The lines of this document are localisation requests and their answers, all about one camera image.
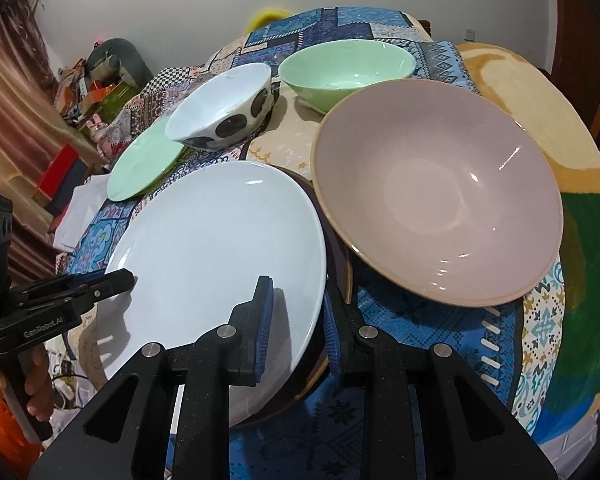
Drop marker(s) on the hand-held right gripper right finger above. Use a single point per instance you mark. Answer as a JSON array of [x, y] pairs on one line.
[[330, 335]]

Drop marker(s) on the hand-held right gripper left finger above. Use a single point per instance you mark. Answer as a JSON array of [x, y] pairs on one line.
[[264, 320]]

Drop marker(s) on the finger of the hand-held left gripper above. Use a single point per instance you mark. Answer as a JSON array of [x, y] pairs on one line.
[[87, 277], [110, 282]]

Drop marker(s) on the white plate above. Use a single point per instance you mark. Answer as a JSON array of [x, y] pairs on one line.
[[205, 240]]

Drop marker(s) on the light green plate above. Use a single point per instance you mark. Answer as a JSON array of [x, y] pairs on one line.
[[140, 165]]

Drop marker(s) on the light green bowl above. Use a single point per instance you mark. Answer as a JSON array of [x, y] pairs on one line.
[[340, 67]]

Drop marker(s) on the person's left forearm orange sleeve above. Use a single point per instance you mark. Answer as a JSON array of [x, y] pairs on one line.
[[0, 410]]

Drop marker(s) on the person's left hand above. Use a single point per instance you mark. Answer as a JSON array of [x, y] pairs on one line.
[[36, 385]]

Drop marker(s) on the dark brown plate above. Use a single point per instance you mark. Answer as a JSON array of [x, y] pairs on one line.
[[337, 270]]

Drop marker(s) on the white paper sheet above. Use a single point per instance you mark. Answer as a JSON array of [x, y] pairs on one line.
[[80, 210]]

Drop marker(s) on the red box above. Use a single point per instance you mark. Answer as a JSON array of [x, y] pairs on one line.
[[60, 165]]

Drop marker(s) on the pink bunny toy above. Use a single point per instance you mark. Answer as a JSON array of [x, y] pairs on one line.
[[94, 122]]

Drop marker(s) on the green cardboard box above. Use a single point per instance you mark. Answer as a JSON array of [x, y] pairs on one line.
[[115, 102]]

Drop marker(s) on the large pink bowl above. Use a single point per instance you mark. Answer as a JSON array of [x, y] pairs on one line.
[[430, 185]]

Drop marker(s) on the brown striped curtain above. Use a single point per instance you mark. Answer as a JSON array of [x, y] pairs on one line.
[[10, 110]]

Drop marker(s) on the pile of cardboard boxes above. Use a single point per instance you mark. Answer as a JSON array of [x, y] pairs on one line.
[[75, 85]]

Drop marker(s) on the white bowl with dark spots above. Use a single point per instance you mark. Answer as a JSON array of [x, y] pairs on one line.
[[215, 95]]

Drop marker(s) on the grey cushion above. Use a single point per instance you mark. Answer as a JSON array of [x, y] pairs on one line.
[[125, 52]]

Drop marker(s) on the yellow and green fleece blanket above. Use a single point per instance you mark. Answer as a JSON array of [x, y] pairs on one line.
[[580, 220]]

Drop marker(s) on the patchwork printed bedsheet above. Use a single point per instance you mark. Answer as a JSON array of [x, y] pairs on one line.
[[330, 25]]

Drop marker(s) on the yellow hoop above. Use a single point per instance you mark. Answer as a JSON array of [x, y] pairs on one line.
[[267, 12]]

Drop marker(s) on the brown wooden door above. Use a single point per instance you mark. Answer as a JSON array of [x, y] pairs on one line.
[[590, 60]]

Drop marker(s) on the white wall outlet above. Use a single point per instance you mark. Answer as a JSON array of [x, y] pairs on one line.
[[469, 35]]

